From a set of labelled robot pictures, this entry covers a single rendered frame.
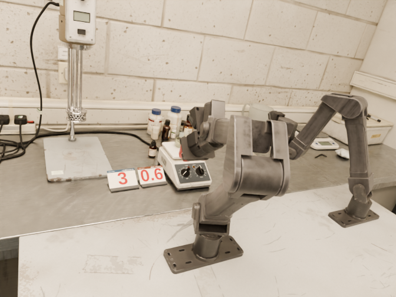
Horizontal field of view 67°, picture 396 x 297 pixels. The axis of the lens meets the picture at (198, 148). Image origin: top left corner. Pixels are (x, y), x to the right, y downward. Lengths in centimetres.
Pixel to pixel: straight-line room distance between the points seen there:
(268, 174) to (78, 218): 55
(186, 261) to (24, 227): 40
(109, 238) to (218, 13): 112
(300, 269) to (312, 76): 141
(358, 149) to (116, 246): 79
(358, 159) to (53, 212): 93
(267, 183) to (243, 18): 123
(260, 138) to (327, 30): 155
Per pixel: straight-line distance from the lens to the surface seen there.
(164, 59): 144
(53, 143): 122
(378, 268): 101
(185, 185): 99
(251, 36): 165
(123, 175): 99
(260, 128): 52
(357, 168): 110
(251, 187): 46
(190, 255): 76
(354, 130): 108
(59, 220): 86
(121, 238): 80
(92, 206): 90
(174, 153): 103
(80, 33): 95
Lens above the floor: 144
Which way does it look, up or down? 24 degrees down
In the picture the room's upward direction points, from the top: 11 degrees clockwise
